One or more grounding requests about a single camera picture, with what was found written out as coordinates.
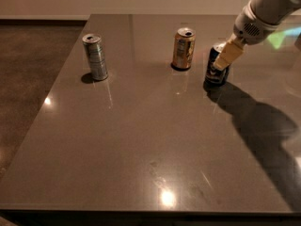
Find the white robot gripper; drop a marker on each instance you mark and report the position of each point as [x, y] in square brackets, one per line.
[250, 29]

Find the dark blue pepsi can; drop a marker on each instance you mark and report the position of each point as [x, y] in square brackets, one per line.
[213, 76]

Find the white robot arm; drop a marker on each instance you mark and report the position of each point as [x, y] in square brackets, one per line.
[286, 8]

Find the orange soda can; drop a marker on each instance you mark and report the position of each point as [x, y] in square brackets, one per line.
[184, 45]

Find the silver green soda can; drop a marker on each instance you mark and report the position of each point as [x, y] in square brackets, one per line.
[93, 45]

